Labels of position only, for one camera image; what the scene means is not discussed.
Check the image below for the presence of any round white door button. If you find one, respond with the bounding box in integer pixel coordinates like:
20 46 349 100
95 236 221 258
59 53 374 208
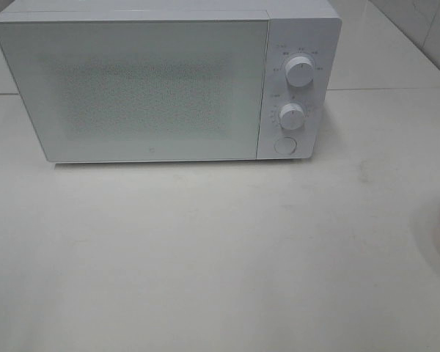
274 137 297 155

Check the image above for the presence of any white microwave door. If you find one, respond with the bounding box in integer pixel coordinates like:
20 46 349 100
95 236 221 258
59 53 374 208
0 21 268 163

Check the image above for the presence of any lower white timer knob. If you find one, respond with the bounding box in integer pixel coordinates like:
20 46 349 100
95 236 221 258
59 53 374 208
279 103 306 131

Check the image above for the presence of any upper white power knob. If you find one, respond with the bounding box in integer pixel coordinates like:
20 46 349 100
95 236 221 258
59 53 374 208
285 54 315 88

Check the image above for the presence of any white microwave oven body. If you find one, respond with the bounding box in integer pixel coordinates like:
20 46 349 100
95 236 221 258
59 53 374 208
0 1 342 162

